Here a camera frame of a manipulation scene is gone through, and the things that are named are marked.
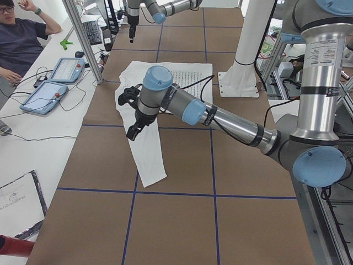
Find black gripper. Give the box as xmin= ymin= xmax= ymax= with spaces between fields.
xmin=126 ymin=109 xmax=156 ymax=141
xmin=129 ymin=22 xmax=137 ymax=43

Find white long-sleeve printed shirt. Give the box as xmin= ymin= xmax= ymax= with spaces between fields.
xmin=115 ymin=61 xmax=213 ymax=187

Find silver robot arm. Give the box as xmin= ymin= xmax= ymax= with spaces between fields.
xmin=125 ymin=0 xmax=202 ymax=43
xmin=118 ymin=1 xmax=352 ymax=187

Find black keyboard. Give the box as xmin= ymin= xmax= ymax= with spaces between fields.
xmin=82 ymin=20 xmax=102 ymax=45

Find black computer mouse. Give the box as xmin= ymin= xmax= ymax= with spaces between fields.
xmin=74 ymin=51 xmax=84 ymax=58

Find green plastic tool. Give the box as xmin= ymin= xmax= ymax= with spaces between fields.
xmin=60 ymin=39 xmax=73 ymax=50

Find upper blue teach pendant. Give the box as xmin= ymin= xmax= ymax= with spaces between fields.
xmin=49 ymin=57 xmax=85 ymax=84

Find blue teach pendant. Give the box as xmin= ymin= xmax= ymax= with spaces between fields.
xmin=19 ymin=81 xmax=68 ymax=115
xmin=49 ymin=57 xmax=85 ymax=84

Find lower blue teach pendant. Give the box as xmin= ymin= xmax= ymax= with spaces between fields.
xmin=19 ymin=81 xmax=68 ymax=115

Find black power adapter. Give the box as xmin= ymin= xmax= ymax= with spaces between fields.
xmin=33 ymin=76 xmax=47 ymax=88

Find seated person dark shirt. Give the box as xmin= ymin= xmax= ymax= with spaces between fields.
xmin=0 ymin=0 xmax=62 ymax=86

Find white plastic bag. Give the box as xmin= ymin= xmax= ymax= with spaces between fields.
xmin=1 ymin=170 xmax=47 ymax=240

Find red cylinder object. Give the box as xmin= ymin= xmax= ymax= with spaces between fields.
xmin=1 ymin=235 xmax=35 ymax=258

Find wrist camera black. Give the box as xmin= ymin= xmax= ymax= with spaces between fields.
xmin=118 ymin=86 xmax=140 ymax=109

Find aluminium frame post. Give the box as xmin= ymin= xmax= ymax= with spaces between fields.
xmin=62 ymin=0 xmax=103 ymax=84

